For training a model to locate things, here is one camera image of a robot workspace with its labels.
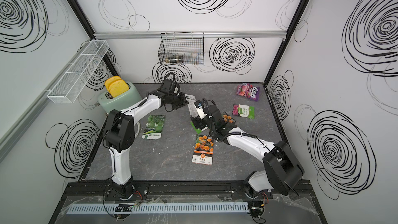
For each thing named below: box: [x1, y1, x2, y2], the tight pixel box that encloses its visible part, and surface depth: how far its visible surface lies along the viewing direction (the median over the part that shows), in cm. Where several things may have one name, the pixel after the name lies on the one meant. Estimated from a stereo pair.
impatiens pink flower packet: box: [232, 103, 256, 120], surface depth 107 cm
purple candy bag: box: [235, 82, 261, 102], surface depth 114 cm
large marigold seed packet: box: [191, 134, 215, 166], surface depth 88 cm
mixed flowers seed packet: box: [185, 93, 199, 118], surface depth 96 cm
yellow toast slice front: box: [108, 79, 130, 98], surface depth 93 cm
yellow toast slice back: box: [104, 75, 122, 93], surface depth 93 cm
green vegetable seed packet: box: [141, 114, 166, 140], surface depth 98 cm
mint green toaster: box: [98, 81, 142, 114], surface depth 94 cm
